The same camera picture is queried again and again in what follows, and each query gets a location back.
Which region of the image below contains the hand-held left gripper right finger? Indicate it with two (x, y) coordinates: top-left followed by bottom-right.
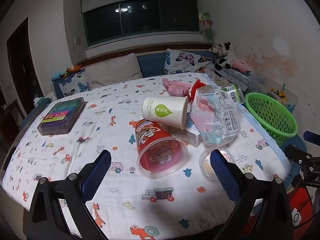
(210, 149), (293, 240)

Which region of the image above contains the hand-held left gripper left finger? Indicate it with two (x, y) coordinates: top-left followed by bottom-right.
(26, 149), (112, 240)

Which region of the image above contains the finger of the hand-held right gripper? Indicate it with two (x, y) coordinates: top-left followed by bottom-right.
(303, 131), (320, 143)
(284, 144), (313, 165)

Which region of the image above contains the round clear jelly cup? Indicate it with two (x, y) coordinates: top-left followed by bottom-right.
(199, 148), (236, 182)

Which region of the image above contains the green plastic basket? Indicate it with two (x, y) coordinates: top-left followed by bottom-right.
(244, 92), (298, 146)

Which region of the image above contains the small white carton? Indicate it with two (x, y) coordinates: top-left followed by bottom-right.
(164, 119), (202, 148)

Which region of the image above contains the red printed plastic cup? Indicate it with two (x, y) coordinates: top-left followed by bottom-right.
(135, 119), (188, 179)

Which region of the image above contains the red printed bag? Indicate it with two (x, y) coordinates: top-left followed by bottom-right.
(286, 187), (314, 232)

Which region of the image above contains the clear plastic storage bin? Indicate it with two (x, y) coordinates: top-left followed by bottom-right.
(250, 76), (299, 106)

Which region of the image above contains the printed white blanket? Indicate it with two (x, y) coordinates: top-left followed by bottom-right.
(2, 72), (292, 240)

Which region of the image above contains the clear plastic bag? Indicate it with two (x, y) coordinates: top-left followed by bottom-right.
(190, 85), (242, 147)

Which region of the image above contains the yellow toy vehicle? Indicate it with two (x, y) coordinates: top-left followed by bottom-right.
(269, 86), (288, 98)

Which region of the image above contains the colourful marker case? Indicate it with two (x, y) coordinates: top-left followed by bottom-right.
(37, 97), (86, 136)

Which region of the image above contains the green yellow labelled packet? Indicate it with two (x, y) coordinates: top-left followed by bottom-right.
(220, 83), (244, 104)

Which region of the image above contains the white paper cup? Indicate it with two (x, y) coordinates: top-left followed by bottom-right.
(142, 95), (189, 129)

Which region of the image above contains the red mesh net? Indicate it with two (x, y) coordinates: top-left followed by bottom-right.
(189, 79), (209, 103)

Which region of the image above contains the small butterfly print pillow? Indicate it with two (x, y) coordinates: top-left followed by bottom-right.
(51, 69), (91, 99)

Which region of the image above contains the beige patterned clothing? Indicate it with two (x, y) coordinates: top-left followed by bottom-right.
(205, 70), (228, 87)

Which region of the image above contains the striped grey cloth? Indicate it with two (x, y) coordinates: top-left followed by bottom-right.
(216, 69), (251, 91)

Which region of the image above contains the pink snack packet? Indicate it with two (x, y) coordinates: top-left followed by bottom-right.
(162, 78), (194, 98)

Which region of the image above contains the pink plush toy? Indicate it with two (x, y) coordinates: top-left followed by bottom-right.
(231, 58), (253, 73)

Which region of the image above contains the beige pillow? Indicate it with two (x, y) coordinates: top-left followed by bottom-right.
(85, 53), (143, 89)

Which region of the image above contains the orange plush toy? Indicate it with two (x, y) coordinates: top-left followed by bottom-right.
(62, 64), (83, 78)

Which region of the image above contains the black and white plush toy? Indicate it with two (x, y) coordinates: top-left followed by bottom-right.
(209, 42), (237, 71)

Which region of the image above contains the large butterfly print pillow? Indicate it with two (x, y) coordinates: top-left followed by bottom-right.
(164, 49), (216, 76)

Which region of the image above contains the dark wooden door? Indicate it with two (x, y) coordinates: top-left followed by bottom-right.
(7, 17), (44, 131)

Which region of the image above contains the blue back cushion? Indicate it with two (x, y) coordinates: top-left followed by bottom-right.
(137, 52), (168, 78)

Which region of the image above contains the hanging colourful toy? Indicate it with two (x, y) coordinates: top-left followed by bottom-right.
(198, 10), (216, 37)

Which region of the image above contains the dark window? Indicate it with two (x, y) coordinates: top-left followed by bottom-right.
(82, 0), (201, 47)

